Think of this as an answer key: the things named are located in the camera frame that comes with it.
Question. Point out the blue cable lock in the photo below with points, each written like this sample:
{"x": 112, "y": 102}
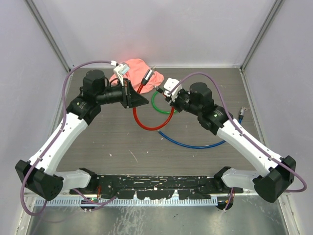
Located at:
{"x": 240, "y": 119}

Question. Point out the slotted cable duct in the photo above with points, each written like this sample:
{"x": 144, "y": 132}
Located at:
{"x": 175, "y": 201}

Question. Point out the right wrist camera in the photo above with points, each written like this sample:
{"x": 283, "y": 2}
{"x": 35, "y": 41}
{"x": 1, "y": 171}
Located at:
{"x": 172, "y": 88}

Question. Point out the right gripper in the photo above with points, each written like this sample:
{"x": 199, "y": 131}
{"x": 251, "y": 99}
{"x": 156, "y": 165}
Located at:
{"x": 175, "y": 104}

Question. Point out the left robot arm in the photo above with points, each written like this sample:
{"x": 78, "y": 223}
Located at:
{"x": 39, "y": 173}

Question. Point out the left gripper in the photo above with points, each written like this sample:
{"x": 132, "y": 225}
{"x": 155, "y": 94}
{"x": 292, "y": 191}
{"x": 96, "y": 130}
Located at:
{"x": 130, "y": 98}

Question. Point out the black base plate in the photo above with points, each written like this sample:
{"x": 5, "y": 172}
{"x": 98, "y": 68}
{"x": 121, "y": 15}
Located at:
{"x": 156, "y": 187}

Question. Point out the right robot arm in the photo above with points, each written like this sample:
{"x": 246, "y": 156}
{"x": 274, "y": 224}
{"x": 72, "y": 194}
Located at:
{"x": 270, "y": 177}

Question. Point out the pink cloth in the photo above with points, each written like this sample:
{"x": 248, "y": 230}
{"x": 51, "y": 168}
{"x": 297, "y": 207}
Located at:
{"x": 141, "y": 76}

